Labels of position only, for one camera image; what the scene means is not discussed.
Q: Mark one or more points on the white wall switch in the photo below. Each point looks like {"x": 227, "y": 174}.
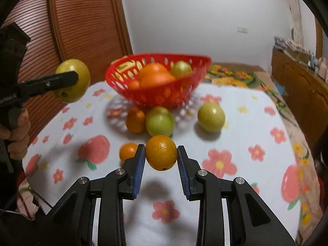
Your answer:
{"x": 242, "y": 29}

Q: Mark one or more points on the red perforated plastic basket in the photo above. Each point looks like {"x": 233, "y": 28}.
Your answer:
{"x": 158, "y": 98}

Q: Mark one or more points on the green jujube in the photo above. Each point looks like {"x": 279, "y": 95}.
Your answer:
{"x": 211, "y": 117}
{"x": 180, "y": 69}
{"x": 160, "y": 123}

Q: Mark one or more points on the mandarin orange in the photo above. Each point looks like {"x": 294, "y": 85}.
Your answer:
{"x": 135, "y": 121}
{"x": 161, "y": 153}

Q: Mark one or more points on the white flower print tablecloth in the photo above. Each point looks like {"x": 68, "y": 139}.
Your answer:
{"x": 243, "y": 133}

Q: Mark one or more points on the small kumquat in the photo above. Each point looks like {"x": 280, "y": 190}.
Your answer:
{"x": 127, "y": 152}
{"x": 133, "y": 84}

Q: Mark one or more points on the wooden sideboard cabinet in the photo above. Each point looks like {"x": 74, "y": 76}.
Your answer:
{"x": 294, "y": 82}

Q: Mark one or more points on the person's left hand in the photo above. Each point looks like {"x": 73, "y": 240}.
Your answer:
{"x": 19, "y": 138}

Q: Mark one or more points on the wooden window frame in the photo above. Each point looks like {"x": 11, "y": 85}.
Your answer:
{"x": 319, "y": 38}

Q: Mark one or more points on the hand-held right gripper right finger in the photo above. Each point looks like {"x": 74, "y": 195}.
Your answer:
{"x": 183, "y": 171}

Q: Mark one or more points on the yellow-green guava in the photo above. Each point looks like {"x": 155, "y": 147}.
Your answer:
{"x": 74, "y": 92}

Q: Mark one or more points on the cardboard box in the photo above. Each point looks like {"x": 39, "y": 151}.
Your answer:
{"x": 301, "y": 55}

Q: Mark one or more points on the large orange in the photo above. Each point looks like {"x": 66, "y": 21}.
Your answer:
{"x": 156, "y": 81}
{"x": 151, "y": 69}

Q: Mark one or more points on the person's dark clothing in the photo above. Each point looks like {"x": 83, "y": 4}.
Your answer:
{"x": 15, "y": 225}

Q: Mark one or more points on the blue cloth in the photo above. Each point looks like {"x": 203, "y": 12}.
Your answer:
{"x": 281, "y": 90}

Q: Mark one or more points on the floral bedsheet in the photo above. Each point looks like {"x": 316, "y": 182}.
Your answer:
{"x": 230, "y": 74}

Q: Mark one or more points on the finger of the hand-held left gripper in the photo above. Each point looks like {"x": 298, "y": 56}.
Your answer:
{"x": 48, "y": 84}

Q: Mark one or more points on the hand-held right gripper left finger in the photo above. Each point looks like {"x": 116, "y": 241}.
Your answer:
{"x": 139, "y": 169}

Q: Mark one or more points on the white patterned curtain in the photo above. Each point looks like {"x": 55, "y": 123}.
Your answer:
{"x": 297, "y": 23}

